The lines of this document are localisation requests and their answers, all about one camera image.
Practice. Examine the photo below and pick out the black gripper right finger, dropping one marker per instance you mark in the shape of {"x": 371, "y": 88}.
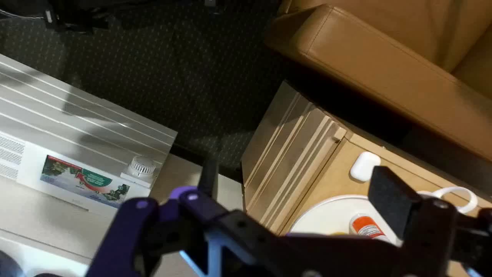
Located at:
{"x": 409, "y": 221}

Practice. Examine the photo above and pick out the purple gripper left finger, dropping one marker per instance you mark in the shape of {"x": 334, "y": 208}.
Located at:
{"x": 131, "y": 231}

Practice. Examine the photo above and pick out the wooden nightstand drawer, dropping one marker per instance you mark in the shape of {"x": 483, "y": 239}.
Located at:
{"x": 308, "y": 170}

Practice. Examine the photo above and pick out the orange pill bottle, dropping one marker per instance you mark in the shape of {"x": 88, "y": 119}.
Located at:
{"x": 366, "y": 225}

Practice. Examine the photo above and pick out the white ceramic mug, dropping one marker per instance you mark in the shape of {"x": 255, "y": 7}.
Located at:
{"x": 455, "y": 190}

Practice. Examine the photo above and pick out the white round heater knob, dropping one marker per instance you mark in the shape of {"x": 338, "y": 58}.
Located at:
{"x": 142, "y": 167}

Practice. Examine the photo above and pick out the white earbud case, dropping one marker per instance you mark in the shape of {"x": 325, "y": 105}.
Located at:
{"x": 365, "y": 167}

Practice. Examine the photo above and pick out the white round plate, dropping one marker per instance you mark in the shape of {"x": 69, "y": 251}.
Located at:
{"x": 328, "y": 216}

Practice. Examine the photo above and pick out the light wooden nightstand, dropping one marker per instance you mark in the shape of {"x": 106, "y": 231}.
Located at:
{"x": 332, "y": 179}

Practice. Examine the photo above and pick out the white slatted heater unit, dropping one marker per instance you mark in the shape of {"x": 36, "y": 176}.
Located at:
{"x": 77, "y": 118}

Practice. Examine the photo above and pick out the tan leather armchair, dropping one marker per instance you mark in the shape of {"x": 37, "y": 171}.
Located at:
{"x": 385, "y": 62}

